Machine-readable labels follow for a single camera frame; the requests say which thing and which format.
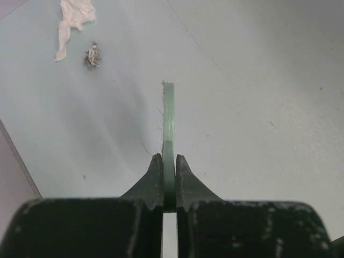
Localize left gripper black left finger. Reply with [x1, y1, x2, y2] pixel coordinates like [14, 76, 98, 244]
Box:
[1, 154, 164, 257]

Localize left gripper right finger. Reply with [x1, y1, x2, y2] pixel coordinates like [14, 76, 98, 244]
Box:
[176, 155, 336, 257]

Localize green hand brush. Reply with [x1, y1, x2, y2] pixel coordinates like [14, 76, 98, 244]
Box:
[161, 81, 176, 213]

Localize small grey paper scrap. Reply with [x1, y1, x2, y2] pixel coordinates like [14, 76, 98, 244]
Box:
[84, 41, 102, 68]

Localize white paper scrap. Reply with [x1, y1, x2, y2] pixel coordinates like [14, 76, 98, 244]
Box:
[54, 0, 96, 62]

